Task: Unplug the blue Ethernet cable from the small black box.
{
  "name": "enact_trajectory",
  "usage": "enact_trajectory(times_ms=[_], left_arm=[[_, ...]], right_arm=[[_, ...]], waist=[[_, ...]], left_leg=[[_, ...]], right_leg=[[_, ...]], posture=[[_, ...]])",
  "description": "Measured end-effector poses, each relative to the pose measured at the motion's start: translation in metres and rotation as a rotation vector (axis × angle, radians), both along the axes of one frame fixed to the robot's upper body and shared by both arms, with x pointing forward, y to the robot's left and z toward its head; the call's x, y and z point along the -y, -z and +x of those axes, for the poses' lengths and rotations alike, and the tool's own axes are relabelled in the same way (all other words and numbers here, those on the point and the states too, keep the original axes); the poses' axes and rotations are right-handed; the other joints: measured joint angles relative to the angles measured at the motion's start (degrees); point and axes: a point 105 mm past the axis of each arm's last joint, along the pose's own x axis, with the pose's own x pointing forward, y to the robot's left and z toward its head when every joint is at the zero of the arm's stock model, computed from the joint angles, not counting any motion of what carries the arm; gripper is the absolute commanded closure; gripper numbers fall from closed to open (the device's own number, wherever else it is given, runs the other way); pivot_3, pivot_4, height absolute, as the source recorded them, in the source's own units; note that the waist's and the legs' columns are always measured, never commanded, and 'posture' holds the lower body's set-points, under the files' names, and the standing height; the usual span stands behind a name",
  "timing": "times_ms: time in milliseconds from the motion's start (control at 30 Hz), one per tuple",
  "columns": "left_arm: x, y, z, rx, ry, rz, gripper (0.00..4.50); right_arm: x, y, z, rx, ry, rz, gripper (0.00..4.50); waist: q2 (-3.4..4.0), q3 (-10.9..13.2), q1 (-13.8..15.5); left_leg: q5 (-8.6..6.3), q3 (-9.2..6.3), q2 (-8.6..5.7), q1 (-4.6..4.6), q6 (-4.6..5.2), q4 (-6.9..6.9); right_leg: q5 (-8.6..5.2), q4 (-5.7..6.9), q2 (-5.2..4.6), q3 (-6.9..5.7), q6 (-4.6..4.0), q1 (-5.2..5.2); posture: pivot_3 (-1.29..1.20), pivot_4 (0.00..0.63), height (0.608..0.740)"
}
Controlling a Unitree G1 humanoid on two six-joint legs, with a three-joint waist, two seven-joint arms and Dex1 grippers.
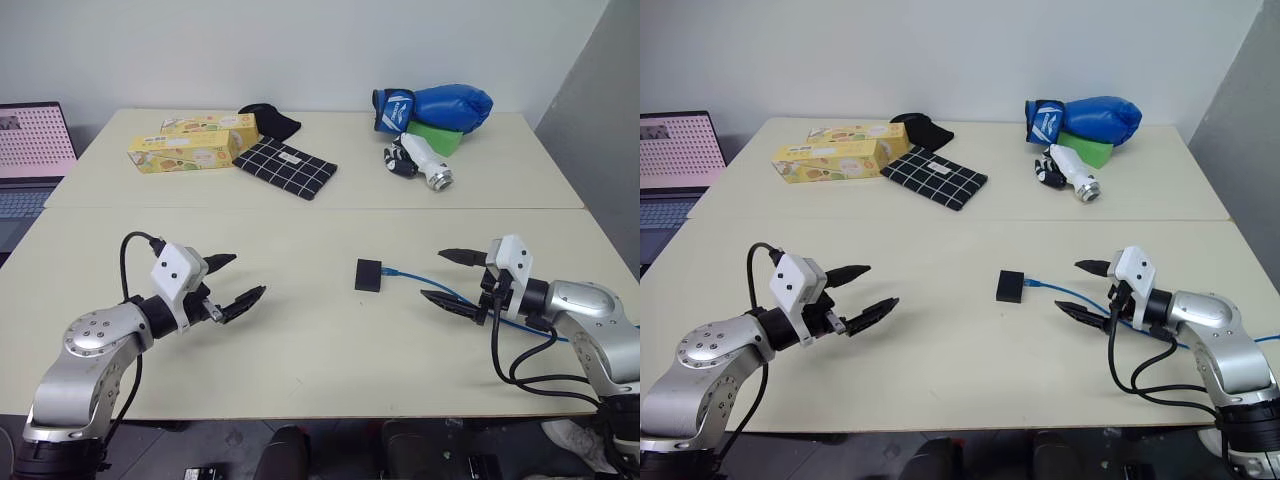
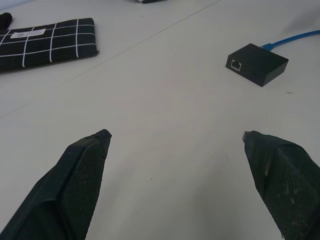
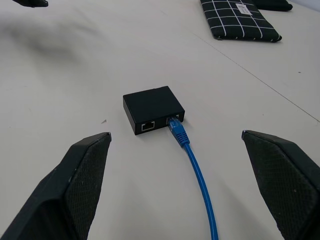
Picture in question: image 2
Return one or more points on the small black ethernet box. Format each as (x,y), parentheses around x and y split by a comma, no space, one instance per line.
(260,65)

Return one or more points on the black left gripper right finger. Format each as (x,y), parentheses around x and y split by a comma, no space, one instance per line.
(287,180)

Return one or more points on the black object with white edge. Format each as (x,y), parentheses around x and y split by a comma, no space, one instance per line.
(151,1)

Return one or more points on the black rounded fabric object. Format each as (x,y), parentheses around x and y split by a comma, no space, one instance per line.
(5,20)

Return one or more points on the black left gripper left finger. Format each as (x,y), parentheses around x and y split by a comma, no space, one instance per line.
(75,185)

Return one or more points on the black white grid cloth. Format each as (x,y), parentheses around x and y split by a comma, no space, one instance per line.
(47,42)

